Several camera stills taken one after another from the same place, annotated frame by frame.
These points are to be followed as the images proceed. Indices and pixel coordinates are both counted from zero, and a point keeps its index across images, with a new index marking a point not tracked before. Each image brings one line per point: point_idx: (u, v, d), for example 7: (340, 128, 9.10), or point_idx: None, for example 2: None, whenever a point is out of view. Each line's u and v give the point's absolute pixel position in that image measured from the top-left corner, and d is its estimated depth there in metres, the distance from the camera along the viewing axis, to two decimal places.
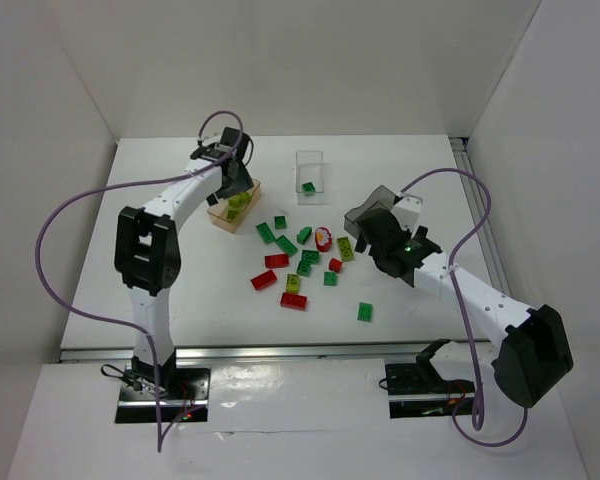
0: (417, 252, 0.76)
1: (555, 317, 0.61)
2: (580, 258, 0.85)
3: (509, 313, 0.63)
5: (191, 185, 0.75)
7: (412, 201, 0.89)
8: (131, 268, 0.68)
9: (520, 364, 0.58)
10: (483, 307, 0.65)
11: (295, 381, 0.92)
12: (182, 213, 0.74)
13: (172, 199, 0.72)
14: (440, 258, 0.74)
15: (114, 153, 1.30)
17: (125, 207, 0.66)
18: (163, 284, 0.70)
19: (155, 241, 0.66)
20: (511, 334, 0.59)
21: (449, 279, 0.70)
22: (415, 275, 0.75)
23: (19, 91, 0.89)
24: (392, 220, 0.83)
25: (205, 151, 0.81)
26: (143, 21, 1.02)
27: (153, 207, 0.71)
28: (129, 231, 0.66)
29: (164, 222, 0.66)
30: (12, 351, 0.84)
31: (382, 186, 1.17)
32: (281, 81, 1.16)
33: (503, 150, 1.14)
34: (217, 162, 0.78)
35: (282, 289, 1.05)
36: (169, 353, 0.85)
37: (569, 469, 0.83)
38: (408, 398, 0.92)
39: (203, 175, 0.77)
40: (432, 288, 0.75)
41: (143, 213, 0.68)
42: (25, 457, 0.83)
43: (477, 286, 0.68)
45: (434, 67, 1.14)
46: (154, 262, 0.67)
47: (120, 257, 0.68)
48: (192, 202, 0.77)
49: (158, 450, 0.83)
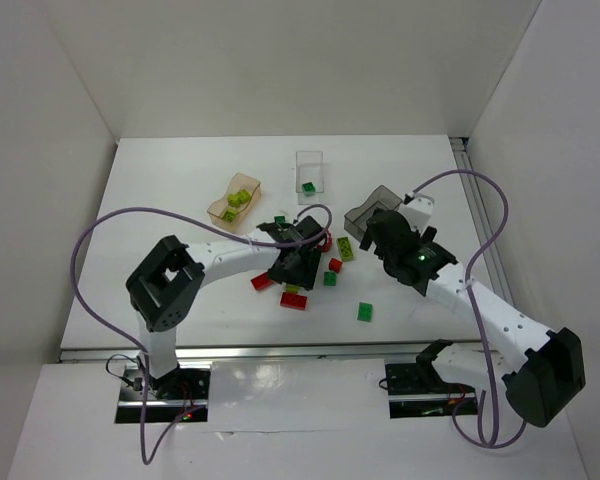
0: (433, 262, 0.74)
1: (574, 339, 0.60)
2: (581, 258, 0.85)
3: (529, 336, 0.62)
5: (243, 250, 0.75)
7: (423, 202, 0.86)
8: (138, 295, 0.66)
9: (538, 386, 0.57)
10: (502, 329, 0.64)
11: (295, 381, 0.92)
12: (219, 271, 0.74)
13: (217, 252, 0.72)
14: (455, 269, 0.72)
15: (114, 153, 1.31)
17: (169, 236, 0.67)
18: (155, 327, 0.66)
19: (173, 282, 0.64)
20: (531, 358, 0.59)
21: (466, 294, 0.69)
22: (429, 286, 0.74)
23: (18, 91, 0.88)
24: (405, 226, 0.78)
25: (275, 229, 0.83)
26: (143, 21, 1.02)
27: (197, 251, 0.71)
28: (159, 258, 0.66)
29: (193, 271, 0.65)
30: (13, 351, 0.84)
31: (382, 186, 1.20)
32: (282, 82, 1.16)
33: (503, 150, 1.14)
34: (279, 243, 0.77)
35: (282, 289, 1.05)
36: (169, 367, 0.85)
37: (569, 468, 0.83)
38: (408, 398, 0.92)
39: (259, 248, 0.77)
40: (446, 300, 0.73)
41: (183, 250, 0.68)
42: (25, 458, 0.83)
43: (496, 304, 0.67)
45: (434, 67, 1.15)
46: (160, 302, 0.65)
47: (135, 277, 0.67)
48: (234, 266, 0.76)
49: (147, 461, 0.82)
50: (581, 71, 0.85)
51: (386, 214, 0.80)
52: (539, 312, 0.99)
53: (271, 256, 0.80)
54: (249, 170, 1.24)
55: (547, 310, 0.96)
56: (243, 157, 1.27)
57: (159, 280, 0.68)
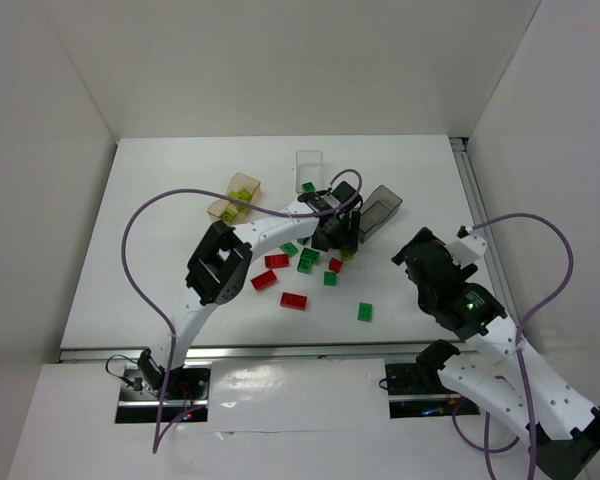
0: (479, 310, 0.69)
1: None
2: (580, 258, 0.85)
3: (575, 412, 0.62)
5: (285, 225, 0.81)
7: (479, 240, 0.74)
8: (199, 273, 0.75)
9: (579, 465, 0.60)
10: (548, 401, 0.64)
11: (295, 380, 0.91)
12: (264, 246, 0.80)
13: (261, 231, 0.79)
14: (505, 324, 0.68)
15: (113, 153, 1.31)
17: (219, 221, 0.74)
18: (215, 300, 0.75)
19: (229, 263, 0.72)
20: (576, 439, 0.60)
21: (516, 358, 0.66)
22: (474, 338, 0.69)
23: (18, 91, 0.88)
24: (447, 263, 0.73)
25: (312, 198, 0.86)
26: (143, 21, 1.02)
27: (243, 231, 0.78)
28: (211, 242, 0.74)
29: (242, 251, 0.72)
30: (13, 351, 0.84)
31: (381, 186, 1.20)
32: (281, 82, 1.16)
33: (503, 151, 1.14)
34: (317, 212, 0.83)
35: (283, 289, 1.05)
36: (180, 362, 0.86)
37: None
38: (408, 398, 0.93)
39: (300, 219, 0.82)
40: (489, 354, 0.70)
41: (231, 233, 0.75)
42: (24, 458, 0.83)
43: (544, 371, 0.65)
45: (434, 68, 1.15)
46: (218, 278, 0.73)
47: (195, 259, 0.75)
48: (280, 240, 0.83)
49: (155, 451, 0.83)
50: (581, 72, 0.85)
51: (430, 253, 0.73)
52: (539, 313, 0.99)
53: (313, 224, 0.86)
54: (249, 170, 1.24)
55: (546, 311, 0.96)
56: (242, 157, 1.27)
57: (216, 259, 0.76)
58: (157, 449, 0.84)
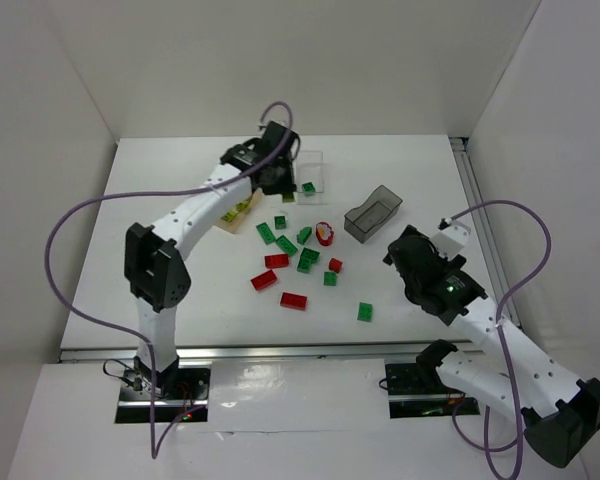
0: (461, 293, 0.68)
1: None
2: (580, 258, 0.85)
3: (559, 385, 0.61)
5: (210, 202, 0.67)
7: (460, 230, 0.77)
8: (139, 284, 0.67)
9: (567, 440, 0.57)
10: (532, 375, 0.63)
11: (295, 380, 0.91)
12: (198, 231, 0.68)
13: (184, 219, 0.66)
14: (485, 304, 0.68)
15: (114, 153, 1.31)
17: (134, 224, 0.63)
18: (168, 301, 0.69)
19: (159, 267, 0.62)
20: (562, 411, 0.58)
21: (498, 335, 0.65)
22: (455, 320, 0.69)
23: (19, 92, 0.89)
24: (429, 252, 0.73)
25: (237, 158, 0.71)
26: (143, 22, 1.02)
27: (164, 225, 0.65)
28: (134, 249, 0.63)
29: (167, 250, 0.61)
30: (13, 352, 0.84)
31: (381, 186, 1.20)
32: (281, 82, 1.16)
33: (503, 151, 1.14)
34: (243, 174, 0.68)
35: (283, 289, 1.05)
36: (170, 359, 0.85)
37: (569, 467, 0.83)
38: (407, 398, 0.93)
39: (228, 188, 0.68)
40: (472, 336, 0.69)
41: (151, 233, 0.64)
42: (25, 458, 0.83)
43: (526, 348, 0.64)
45: (434, 68, 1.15)
46: (156, 284, 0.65)
47: (127, 270, 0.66)
48: (213, 217, 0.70)
49: (154, 457, 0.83)
50: (581, 72, 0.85)
51: (415, 242, 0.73)
52: (540, 313, 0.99)
53: (247, 187, 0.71)
54: None
55: (547, 311, 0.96)
56: None
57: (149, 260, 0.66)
58: (157, 454, 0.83)
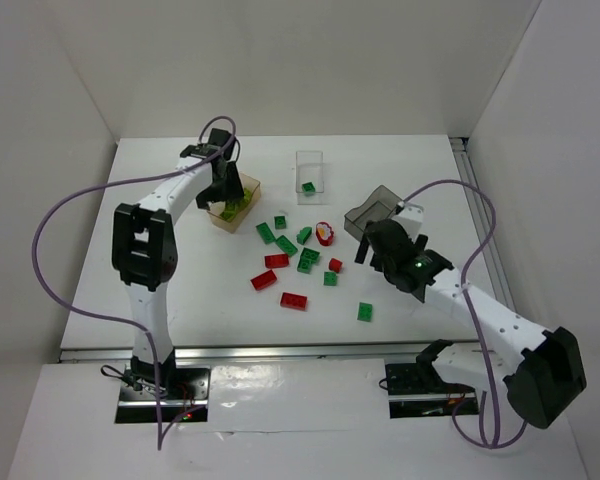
0: (430, 267, 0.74)
1: (570, 336, 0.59)
2: (580, 257, 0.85)
3: (524, 336, 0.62)
5: (185, 179, 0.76)
7: (413, 210, 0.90)
8: (130, 266, 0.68)
9: (536, 385, 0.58)
10: (498, 330, 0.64)
11: (295, 380, 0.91)
12: (177, 207, 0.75)
13: (166, 194, 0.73)
14: (452, 274, 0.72)
15: (114, 153, 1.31)
17: (120, 203, 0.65)
18: (161, 279, 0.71)
19: (153, 237, 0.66)
20: (527, 357, 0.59)
21: (463, 297, 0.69)
22: (427, 292, 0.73)
23: (19, 93, 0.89)
24: (402, 235, 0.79)
25: (195, 148, 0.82)
26: (143, 22, 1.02)
27: (148, 202, 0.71)
28: (124, 227, 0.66)
29: (160, 217, 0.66)
30: (12, 351, 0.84)
31: (382, 186, 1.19)
32: (281, 81, 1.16)
33: (503, 151, 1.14)
34: (206, 158, 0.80)
35: (282, 289, 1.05)
36: (169, 350, 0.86)
37: (569, 468, 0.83)
38: (408, 398, 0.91)
39: (195, 171, 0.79)
40: (444, 306, 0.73)
41: (138, 209, 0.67)
42: (24, 458, 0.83)
43: (491, 307, 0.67)
45: (434, 68, 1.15)
46: (153, 256, 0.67)
47: (117, 254, 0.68)
48: (186, 199, 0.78)
49: (159, 448, 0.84)
50: (581, 72, 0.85)
51: (389, 226, 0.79)
52: (540, 314, 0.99)
53: (209, 175, 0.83)
54: (249, 171, 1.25)
55: (547, 310, 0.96)
56: (241, 157, 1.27)
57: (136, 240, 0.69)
58: (162, 445, 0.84)
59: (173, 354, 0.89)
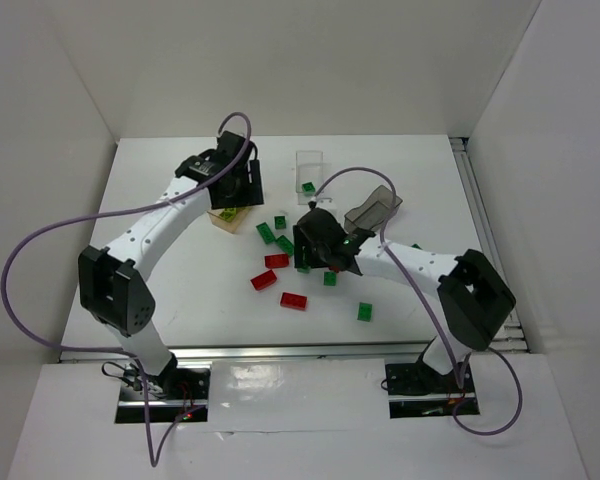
0: (356, 239, 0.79)
1: (474, 254, 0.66)
2: (580, 258, 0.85)
3: (439, 266, 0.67)
5: (166, 215, 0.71)
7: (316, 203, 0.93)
8: (98, 311, 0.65)
9: (457, 302, 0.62)
10: (417, 268, 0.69)
11: (295, 380, 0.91)
12: (157, 246, 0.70)
13: (141, 236, 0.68)
14: (375, 240, 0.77)
15: (114, 153, 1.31)
17: (88, 248, 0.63)
18: (131, 328, 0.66)
19: (118, 290, 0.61)
20: (442, 282, 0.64)
21: (385, 252, 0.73)
22: (360, 265, 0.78)
23: (19, 93, 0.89)
24: (330, 220, 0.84)
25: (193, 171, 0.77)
26: (143, 22, 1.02)
27: (120, 244, 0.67)
28: (89, 272, 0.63)
29: (126, 271, 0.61)
30: (12, 352, 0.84)
31: (381, 186, 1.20)
32: (281, 81, 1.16)
33: (503, 151, 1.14)
34: (199, 186, 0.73)
35: (282, 289, 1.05)
36: (166, 360, 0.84)
37: (569, 467, 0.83)
38: (408, 398, 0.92)
39: (185, 200, 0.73)
40: (377, 271, 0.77)
41: (106, 255, 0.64)
42: (24, 458, 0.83)
43: (409, 252, 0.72)
45: (434, 68, 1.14)
46: (117, 308, 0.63)
47: (86, 297, 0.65)
48: (169, 233, 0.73)
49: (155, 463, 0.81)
50: (581, 72, 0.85)
51: (317, 212, 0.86)
52: (540, 313, 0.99)
53: (200, 204, 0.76)
54: None
55: (547, 310, 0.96)
56: None
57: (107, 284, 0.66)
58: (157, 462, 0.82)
59: (173, 360, 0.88)
